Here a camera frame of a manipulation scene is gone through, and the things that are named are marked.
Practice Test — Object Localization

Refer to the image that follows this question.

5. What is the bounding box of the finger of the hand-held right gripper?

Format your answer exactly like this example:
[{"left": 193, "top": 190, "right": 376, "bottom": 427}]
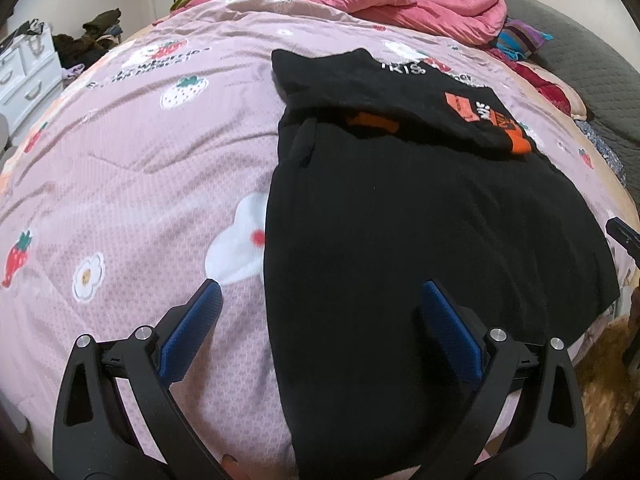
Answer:
[{"left": 605, "top": 217, "right": 640, "bottom": 261}]

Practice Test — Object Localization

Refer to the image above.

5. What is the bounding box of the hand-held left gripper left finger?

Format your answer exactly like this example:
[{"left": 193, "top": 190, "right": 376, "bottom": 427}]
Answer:
[{"left": 52, "top": 279, "right": 223, "bottom": 480}]

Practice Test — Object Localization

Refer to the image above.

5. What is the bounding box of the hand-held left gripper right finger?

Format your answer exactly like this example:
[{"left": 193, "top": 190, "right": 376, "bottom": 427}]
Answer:
[{"left": 420, "top": 280, "right": 588, "bottom": 480}]

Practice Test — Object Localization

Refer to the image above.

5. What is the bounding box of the black sweater with orange cuffs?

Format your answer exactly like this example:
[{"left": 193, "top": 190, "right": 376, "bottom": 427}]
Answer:
[{"left": 263, "top": 47, "right": 621, "bottom": 480}]

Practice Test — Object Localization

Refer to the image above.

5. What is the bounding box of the pile of dark clothes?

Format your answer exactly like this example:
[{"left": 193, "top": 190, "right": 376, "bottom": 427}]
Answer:
[{"left": 52, "top": 8, "right": 123, "bottom": 70}]

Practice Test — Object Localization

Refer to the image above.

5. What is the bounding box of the blue floral cloth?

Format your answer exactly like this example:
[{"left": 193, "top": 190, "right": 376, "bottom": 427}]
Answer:
[{"left": 575, "top": 119, "right": 628, "bottom": 191}]

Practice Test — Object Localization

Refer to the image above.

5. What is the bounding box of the brown fuzzy rug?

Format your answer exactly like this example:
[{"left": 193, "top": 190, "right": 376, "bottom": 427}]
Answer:
[{"left": 575, "top": 315, "right": 640, "bottom": 463}]

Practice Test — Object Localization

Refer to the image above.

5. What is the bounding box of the pink strawberry print quilt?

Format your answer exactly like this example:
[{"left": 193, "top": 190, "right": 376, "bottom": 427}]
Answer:
[{"left": 0, "top": 0, "right": 636, "bottom": 480}]

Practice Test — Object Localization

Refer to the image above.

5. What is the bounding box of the red patterned pillow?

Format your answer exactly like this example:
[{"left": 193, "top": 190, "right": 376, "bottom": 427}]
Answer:
[{"left": 487, "top": 47, "right": 586, "bottom": 121}]

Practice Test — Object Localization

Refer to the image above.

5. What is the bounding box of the grey quilted headboard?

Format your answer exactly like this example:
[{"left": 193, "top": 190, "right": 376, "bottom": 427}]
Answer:
[{"left": 470, "top": 0, "right": 640, "bottom": 181}]

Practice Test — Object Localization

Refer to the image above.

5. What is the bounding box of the colourful striped cloth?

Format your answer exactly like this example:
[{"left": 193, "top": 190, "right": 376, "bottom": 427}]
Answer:
[{"left": 492, "top": 20, "right": 553, "bottom": 63}]

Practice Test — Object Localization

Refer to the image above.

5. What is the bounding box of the white drawer cabinet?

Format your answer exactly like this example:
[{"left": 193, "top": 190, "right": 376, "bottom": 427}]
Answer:
[{"left": 0, "top": 22, "right": 63, "bottom": 131}]

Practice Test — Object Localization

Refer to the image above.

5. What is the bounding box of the pink blanket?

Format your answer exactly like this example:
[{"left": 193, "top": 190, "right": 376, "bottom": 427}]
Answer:
[{"left": 182, "top": 0, "right": 508, "bottom": 48}]

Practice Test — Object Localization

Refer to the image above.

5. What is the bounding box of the dark bag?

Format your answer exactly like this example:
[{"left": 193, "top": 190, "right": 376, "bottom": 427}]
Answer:
[{"left": 0, "top": 19, "right": 47, "bottom": 52}]

